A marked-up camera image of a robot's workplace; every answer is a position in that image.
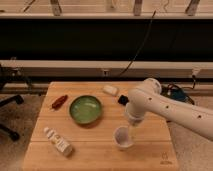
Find translucent clear gripper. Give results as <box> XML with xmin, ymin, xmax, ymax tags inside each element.
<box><xmin>125</xmin><ymin>113</ymin><xmax>144</xmax><ymax>144</ymax></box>

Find white ceramic cup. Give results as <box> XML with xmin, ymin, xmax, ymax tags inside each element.
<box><xmin>113</xmin><ymin>126</ymin><xmax>134</xmax><ymax>150</ymax></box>

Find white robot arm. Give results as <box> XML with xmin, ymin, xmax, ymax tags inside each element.
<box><xmin>124</xmin><ymin>78</ymin><xmax>213</xmax><ymax>141</ymax></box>

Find green ceramic bowl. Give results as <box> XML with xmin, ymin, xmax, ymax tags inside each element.
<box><xmin>69</xmin><ymin>95</ymin><xmax>102</xmax><ymax>125</ymax></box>

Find black rectangular block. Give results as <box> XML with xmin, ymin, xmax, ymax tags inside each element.
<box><xmin>118</xmin><ymin>95</ymin><xmax>129</xmax><ymax>106</ymax></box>

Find white soap bar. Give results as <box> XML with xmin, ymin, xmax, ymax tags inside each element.
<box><xmin>103</xmin><ymin>85</ymin><xmax>119</xmax><ymax>96</ymax></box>

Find wooden bamboo board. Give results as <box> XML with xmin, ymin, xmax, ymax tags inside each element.
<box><xmin>22</xmin><ymin>82</ymin><xmax>179</xmax><ymax>171</ymax></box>

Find red brown pepper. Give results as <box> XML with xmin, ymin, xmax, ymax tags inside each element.
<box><xmin>51</xmin><ymin>95</ymin><xmax>68</xmax><ymax>110</ymax></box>

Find white plastic bottle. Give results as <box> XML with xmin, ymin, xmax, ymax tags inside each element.
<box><xmin>44</xmin><ymin>127</ymin><xmax>73</xmax><ymax>157</ymax></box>

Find black office chair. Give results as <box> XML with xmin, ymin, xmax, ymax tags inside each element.
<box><xmin>0</xmin><ymin>65</ymin><xmax>24</xmax><ymax>142</ymax></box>

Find black floor cable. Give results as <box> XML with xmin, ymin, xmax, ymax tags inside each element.
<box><xmin>161</xmin><ymin>74</ymin><xmax>198</xmax><ymax>106</ymax></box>

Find black hanging cable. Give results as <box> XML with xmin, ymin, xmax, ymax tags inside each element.
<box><xmin>118</xmin><ymin>9</ymin><xmax>157</xmax><ymax>77</ymax></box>

